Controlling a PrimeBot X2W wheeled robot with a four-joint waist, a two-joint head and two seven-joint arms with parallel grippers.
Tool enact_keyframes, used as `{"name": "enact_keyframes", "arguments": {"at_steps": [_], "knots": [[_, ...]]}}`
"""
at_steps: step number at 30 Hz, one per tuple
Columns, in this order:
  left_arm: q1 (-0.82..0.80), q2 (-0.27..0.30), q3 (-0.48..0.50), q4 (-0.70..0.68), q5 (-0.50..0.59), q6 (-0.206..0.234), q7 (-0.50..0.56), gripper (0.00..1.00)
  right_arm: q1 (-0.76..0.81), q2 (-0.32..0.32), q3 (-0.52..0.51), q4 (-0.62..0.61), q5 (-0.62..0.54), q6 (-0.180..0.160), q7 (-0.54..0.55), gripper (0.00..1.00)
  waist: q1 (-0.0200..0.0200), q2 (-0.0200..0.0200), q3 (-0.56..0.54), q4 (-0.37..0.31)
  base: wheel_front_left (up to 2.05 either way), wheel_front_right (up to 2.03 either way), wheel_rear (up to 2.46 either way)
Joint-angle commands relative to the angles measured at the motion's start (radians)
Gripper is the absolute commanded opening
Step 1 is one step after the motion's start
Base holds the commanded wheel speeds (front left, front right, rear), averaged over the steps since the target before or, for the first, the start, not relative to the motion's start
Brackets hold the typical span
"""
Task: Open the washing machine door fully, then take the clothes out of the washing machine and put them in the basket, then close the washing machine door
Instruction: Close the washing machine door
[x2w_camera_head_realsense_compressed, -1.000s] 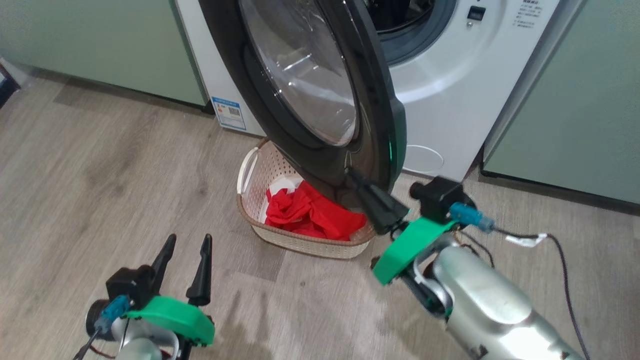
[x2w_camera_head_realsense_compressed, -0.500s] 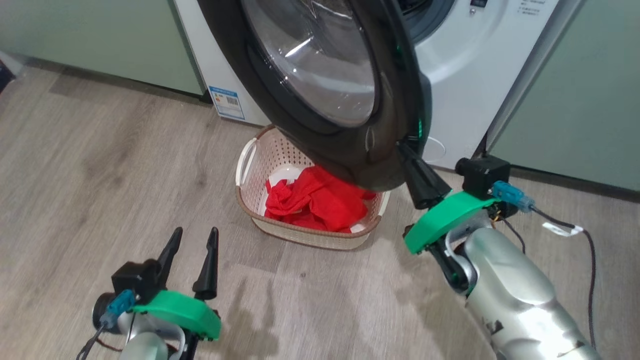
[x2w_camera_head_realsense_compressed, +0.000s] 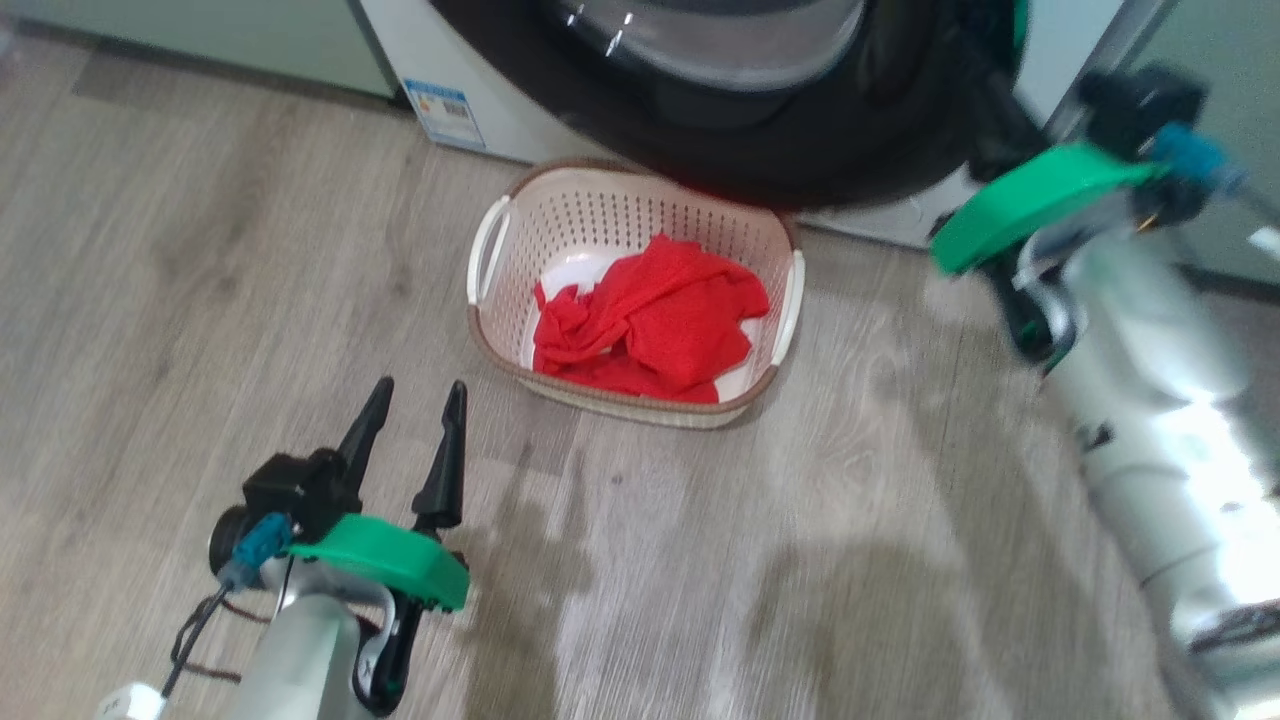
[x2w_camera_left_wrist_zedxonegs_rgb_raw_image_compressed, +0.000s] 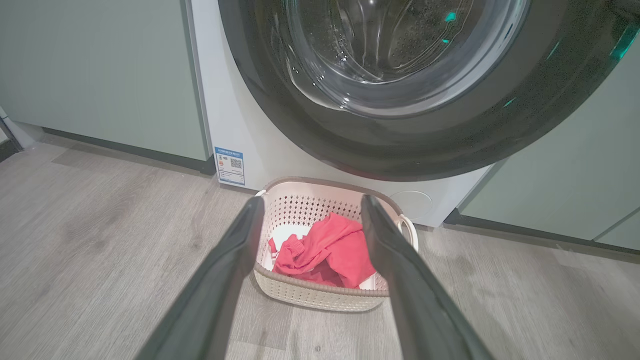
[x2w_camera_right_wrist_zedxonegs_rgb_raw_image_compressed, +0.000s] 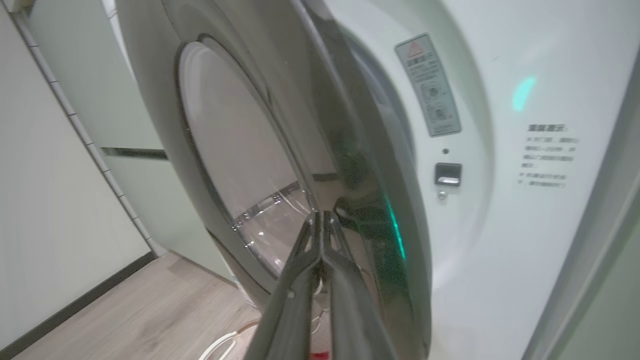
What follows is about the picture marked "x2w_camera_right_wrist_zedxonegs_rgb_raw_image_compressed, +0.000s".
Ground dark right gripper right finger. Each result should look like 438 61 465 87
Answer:
322 211 398 360

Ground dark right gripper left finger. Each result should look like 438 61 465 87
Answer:
244 212 322 360

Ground silver washing machine door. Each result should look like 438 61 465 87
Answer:
114 0 433 360

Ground cream perforated laundry basket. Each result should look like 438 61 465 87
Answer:
199 280 332 360

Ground white front-load washing machine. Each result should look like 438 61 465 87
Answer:
300 0 640 360

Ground black door lock slot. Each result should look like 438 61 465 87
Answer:
434 162 463 187

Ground grey warning sticker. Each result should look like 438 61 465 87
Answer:
395 33 462 137

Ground pale green cabinet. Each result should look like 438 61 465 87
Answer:
27 0 236 281

